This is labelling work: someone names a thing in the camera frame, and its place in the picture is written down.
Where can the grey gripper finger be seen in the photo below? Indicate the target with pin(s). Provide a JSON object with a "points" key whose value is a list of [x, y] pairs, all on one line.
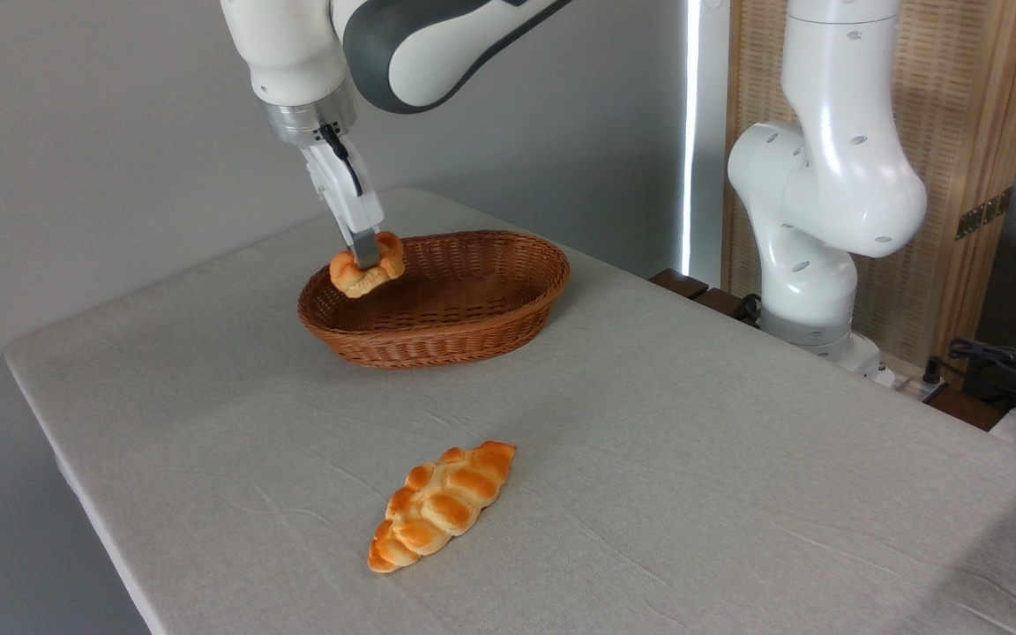
{"points": [[366, 251]]}

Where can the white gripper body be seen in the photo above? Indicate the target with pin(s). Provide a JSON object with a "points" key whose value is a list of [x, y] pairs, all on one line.
{"points": [[345, 198]]}

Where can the round knotted bread roll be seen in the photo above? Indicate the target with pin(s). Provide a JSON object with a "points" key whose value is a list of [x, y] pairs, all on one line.
{"points": [[392, 260]]}

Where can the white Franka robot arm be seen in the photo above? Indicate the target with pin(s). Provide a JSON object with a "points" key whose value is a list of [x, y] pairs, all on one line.
{"points": [[834, 176]]}

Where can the brown wicker basket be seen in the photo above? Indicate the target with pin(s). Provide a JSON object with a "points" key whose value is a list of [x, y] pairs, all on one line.
{"points": [[490, 326]]}

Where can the long braided bread loaf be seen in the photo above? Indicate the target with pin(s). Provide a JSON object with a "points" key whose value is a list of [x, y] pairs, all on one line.
{"points": [[442, 507]]}

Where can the dark brown wooden block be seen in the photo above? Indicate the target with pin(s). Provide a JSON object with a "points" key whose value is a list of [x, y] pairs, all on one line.
{"points": [[680, 282]]}

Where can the white tablecloth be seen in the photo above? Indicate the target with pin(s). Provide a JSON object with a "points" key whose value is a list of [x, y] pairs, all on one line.
{"points": [[649, 459]]}

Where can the wooden bamboo folding screen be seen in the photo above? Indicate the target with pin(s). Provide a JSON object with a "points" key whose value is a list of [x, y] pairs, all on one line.
{"points": [[967, 106]]}

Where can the metal screen hinge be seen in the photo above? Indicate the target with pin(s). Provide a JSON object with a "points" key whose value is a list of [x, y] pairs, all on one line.
{"points": [[984, 213]]}

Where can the white vertical window frame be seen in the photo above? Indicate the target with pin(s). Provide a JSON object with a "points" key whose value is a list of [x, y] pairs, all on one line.
{"points": [[704, 132]]}

